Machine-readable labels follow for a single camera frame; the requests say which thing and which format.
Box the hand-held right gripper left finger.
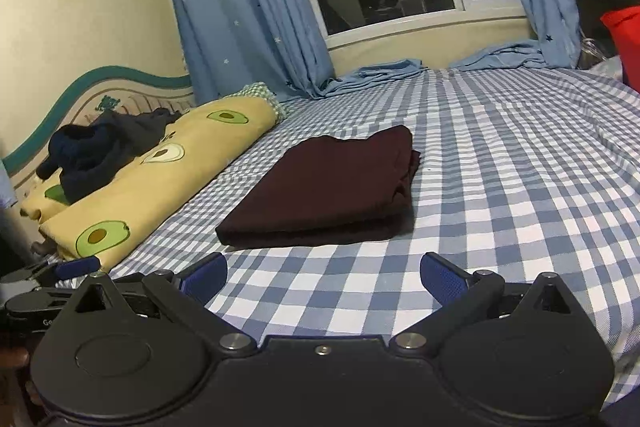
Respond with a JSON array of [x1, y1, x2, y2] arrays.
[[55, 252, 258, 355]]

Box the clear plastic bag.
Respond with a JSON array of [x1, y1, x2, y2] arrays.
[[576, 36, 610, 70]]

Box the red bag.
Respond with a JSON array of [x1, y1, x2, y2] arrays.
[[600, 5, 640, 94]]

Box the dark maroon garment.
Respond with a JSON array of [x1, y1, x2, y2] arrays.
[[215, 125, 422, 250]]

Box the yellow avocado print blanket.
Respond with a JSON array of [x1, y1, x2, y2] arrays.
[[20, 96, 279, 274]]

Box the light blue folded sheet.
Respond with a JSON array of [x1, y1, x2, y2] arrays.
[[319, 59, 431, 100]]

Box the blue white checked bed sheet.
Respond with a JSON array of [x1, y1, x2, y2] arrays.
[[107, 66, 640, 413]]

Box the dark navy clothes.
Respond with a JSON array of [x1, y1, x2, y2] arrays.
[[36, 108, 184, 204]]

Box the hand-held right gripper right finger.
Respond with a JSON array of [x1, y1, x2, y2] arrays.
[[390, 251, 590, 354]]

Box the teal trimmed headboard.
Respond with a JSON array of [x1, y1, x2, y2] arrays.
[[0, 65, 197, 194]]

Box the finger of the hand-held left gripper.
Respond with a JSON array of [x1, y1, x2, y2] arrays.
[[2, 256, 102, 290]]

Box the green checked pillow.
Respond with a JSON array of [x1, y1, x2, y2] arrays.
[[229, 82, 289, 124]]

